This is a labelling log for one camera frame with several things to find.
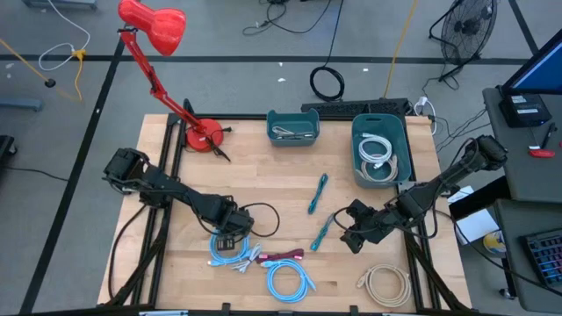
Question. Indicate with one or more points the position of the grey metal floor base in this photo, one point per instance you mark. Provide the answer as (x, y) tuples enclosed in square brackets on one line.
[(61, 3)]

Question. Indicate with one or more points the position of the black floor fan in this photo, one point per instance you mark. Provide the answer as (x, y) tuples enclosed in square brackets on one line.
[(467, 26)]

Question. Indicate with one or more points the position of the dark grey desk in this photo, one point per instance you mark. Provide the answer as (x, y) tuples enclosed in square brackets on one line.
[(527, 272), (527, 175)]

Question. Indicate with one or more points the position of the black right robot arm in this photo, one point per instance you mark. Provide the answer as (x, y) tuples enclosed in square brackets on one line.
[(461, 169)]

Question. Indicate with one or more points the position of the computer monitor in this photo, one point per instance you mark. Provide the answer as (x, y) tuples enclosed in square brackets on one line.
[(540, 70)]

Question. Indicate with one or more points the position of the red desk lamp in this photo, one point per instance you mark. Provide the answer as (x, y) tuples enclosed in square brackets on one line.
[(162, 26)]

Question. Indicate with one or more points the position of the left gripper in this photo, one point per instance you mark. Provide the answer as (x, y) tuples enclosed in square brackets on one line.
[(232, 219)]

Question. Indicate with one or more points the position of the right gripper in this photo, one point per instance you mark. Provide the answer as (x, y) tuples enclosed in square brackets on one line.
[(373, 221)]

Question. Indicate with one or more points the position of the keyboard with coloured keys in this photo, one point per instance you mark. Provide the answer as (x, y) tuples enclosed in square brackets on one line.
[(546, 256)]

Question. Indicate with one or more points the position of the black floor case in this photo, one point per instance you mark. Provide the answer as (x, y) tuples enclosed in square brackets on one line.
[(6, 147)]

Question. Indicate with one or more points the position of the black aluminium table frame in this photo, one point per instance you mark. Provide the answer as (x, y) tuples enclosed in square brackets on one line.
[(246, 117)]

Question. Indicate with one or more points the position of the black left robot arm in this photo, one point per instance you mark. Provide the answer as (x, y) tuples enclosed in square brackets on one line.
[(175, 191)]

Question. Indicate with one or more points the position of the grey floor bar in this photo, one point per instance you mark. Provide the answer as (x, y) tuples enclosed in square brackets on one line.
[(19, 104)]

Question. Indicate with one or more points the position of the large teal plastic bin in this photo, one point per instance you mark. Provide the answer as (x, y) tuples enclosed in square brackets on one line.
[(373, 125)]

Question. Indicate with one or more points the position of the small teal plastic bin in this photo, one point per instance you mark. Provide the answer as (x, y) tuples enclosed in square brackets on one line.
[(292, 118)]

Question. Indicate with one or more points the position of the black box with labels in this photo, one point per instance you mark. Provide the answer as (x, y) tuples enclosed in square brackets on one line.
[(524, 109)]

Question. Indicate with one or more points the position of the white box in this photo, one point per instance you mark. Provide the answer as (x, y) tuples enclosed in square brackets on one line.
[(476, 226)]

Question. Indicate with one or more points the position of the black pen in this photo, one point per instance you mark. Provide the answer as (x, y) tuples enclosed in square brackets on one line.
[(548, 136)]

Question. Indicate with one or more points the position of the white power adapter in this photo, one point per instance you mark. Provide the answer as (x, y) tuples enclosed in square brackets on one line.
[(422, 102)]

